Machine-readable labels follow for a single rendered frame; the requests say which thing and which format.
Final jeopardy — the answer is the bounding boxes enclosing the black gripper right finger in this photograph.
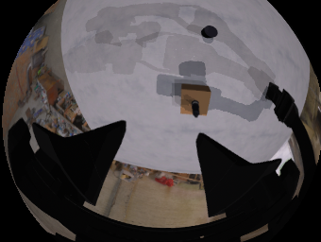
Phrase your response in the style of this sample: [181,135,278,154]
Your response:
[195,133,282,217]

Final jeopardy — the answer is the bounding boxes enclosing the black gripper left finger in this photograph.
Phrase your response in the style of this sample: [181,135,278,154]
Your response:
[31,120,126,206]

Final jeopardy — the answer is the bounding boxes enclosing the brown wooden block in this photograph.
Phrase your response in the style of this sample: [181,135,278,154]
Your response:
[180,83,211,116]

